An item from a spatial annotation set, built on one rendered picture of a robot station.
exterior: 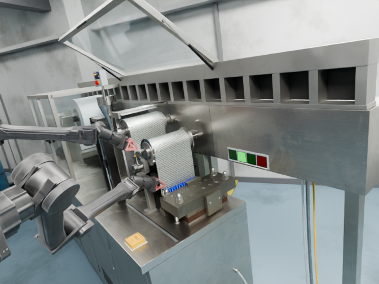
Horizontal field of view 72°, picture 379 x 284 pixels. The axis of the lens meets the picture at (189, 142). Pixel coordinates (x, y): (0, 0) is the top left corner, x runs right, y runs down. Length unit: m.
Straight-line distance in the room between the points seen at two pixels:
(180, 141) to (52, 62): 3.88
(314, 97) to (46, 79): 4.67
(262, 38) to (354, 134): 2.46
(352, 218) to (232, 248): 0.61
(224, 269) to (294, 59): 1.10
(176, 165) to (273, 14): 2.36
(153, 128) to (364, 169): 1.09
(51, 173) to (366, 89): 0.90
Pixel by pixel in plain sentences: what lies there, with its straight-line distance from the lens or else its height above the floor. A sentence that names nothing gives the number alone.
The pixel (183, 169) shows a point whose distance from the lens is 1.46.
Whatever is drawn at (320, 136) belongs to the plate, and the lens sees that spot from 1.07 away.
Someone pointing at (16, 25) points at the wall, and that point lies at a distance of 5.58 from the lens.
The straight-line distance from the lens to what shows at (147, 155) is 1.35.
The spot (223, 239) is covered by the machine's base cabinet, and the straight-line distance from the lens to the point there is 1.46.
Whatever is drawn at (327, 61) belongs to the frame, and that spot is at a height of 1.60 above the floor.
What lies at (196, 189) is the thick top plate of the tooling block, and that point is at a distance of 1.39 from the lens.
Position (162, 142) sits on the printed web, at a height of 1.29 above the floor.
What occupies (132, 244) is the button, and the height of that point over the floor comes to 0.92.
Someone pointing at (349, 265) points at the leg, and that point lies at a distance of 1.50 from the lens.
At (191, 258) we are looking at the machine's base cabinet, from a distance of 1.35.
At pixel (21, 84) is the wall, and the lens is 5.74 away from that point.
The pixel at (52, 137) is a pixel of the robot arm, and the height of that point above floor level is 1.44.
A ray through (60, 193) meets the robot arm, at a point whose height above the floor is 1.46.
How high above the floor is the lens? 1.65
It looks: 16 degrees down
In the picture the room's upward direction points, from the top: 8 degrees counter-clockwise
